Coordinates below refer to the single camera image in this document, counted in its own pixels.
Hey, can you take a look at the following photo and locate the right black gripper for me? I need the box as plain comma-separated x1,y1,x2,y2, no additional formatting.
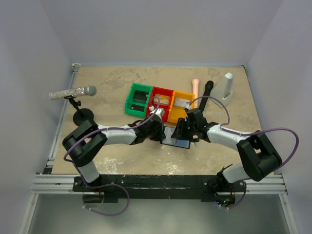
171,117,198,140

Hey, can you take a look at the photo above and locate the black leather card holder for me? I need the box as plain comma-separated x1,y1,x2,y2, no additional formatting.
160,126,192,149

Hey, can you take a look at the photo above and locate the grey credit card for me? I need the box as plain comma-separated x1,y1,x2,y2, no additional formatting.
131,104,145,112

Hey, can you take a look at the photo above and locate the yellow plastic bin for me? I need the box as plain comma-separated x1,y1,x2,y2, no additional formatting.
167,90,194,125

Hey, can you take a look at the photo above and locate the red plastic bin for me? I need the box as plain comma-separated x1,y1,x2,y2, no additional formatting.
146,86,174,122

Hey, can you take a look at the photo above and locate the green plastic bin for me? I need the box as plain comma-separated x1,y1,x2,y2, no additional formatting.
124,83,153,118

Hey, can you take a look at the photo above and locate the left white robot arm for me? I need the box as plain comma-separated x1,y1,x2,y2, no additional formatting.
62,114,165,191

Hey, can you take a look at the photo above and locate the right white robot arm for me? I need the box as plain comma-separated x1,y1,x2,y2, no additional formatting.
171,108,282,191

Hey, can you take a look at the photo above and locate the silver card in yellow bin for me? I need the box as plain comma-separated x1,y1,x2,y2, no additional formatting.
174,97,191,109

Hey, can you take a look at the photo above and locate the card in red bin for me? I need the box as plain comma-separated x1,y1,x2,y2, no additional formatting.
153,94,170,106

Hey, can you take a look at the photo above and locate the black item in green bin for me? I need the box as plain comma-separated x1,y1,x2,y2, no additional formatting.
133,90,149,103

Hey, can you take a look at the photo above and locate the pink microphone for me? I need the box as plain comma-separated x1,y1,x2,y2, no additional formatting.
192,78,199,108

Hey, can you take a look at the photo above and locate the black microphone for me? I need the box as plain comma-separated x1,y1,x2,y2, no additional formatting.
199,80,214,112

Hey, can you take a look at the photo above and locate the grey wedge stand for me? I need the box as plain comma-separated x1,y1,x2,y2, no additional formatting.
211,73,234,106

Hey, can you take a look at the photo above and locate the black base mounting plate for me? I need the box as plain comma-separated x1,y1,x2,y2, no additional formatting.
73,175,246,202

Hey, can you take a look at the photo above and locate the glitter silver microphone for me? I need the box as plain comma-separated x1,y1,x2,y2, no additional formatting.
48,85,97,100

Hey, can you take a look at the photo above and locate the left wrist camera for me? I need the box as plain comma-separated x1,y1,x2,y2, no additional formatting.
149,106,165,120

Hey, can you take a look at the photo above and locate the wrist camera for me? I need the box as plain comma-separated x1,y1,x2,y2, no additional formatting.
149,106,165,120
184,102,192,112

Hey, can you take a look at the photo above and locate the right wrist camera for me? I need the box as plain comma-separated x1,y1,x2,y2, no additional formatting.
184,102,192,112

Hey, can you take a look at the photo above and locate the aluminium frame rail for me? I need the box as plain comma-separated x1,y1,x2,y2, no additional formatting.
19,63,80,234

